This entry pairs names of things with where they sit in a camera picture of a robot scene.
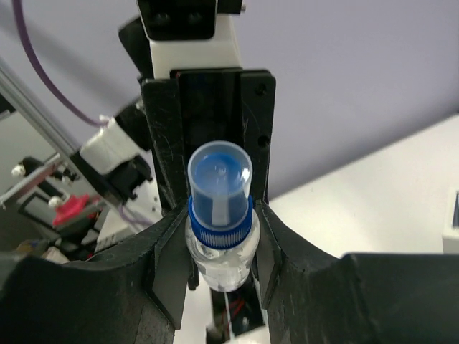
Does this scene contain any red black background clutter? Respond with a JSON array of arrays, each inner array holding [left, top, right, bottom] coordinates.
[[52, 194, 90, 227]]

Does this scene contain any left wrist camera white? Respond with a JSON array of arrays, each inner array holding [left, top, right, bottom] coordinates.
[[137, 0, 245, 80]]

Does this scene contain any white two-slot organizer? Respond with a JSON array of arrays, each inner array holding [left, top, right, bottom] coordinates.
[[442, 188, 458, 254]]

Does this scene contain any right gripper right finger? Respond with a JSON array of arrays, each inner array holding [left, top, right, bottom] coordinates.
[[255, 201, 458, 343]]

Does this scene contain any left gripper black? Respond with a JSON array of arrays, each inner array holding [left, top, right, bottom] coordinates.
[[141, 70, 276, 213]]

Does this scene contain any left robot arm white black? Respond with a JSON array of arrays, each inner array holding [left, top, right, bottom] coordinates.
[[72, 14, 276, 212]]

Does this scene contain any aluminium frame rail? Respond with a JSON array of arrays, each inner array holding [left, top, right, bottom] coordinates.
[[0, 57, 80, 205]]

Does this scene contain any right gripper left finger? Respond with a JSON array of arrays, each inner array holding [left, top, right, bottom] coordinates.
[[1, 206, 191, 343]]

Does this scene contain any clear blue-capped glue tube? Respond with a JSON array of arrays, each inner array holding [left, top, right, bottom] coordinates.
[[185, 140, 260, 292]]

